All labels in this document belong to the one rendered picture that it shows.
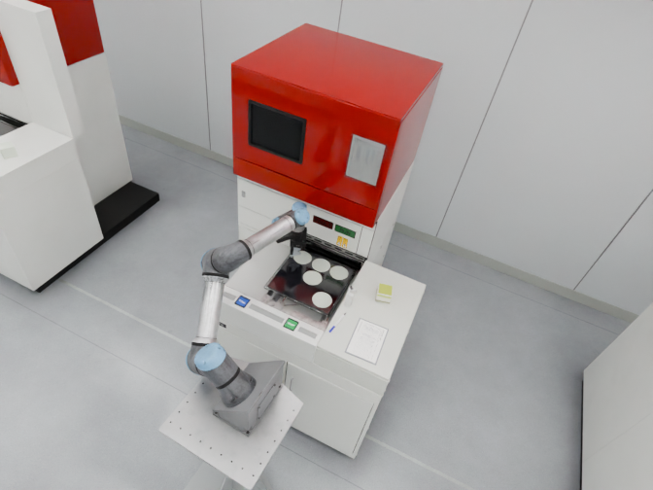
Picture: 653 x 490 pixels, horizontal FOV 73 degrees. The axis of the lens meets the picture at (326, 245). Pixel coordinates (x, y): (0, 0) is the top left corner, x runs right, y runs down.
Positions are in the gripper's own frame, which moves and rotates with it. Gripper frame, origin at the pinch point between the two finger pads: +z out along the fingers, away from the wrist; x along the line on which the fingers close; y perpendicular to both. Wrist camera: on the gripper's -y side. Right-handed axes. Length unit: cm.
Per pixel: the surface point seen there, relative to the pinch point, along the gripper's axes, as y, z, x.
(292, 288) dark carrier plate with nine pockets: 1.6, 1.2, -22.4
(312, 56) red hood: 4, -90, 45
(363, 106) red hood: 24, -90, -1
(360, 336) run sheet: 32, -6, -55
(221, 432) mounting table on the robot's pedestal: -26, 9, -93
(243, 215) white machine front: -28.0, -0.2, 30.6
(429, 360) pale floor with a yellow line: 105, 91, -7
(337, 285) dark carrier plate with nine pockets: 25.1, 1.3, -19.0
